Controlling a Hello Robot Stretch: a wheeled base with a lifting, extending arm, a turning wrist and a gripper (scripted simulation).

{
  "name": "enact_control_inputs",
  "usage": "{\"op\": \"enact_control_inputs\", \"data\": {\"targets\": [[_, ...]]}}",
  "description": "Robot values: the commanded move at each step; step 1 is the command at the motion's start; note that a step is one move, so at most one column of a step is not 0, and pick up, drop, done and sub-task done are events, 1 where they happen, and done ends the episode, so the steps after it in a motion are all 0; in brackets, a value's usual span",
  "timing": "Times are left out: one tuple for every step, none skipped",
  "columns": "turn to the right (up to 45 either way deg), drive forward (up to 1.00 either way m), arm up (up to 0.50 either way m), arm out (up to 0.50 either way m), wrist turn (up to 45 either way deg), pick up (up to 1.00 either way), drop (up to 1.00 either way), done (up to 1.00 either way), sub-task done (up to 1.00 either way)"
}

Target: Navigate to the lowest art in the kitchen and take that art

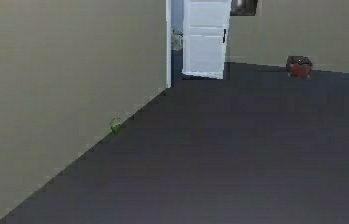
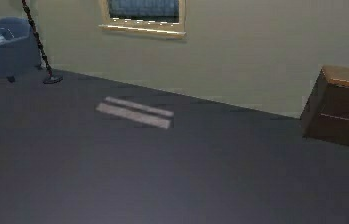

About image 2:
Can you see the wooden framed window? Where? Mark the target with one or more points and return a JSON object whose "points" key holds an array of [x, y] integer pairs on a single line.
{"points": [[143, 15]]}

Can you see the black twisted floor lamp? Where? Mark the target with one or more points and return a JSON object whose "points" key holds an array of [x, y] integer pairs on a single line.
{"points": [[38, 41]]}

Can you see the brown wooden chest of drawers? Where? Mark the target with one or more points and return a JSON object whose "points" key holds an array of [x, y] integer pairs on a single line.
{"points": [[338, 110]]}

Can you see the blue armchair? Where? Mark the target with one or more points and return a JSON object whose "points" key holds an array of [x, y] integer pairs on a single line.
{"points": [[13, 50]]}

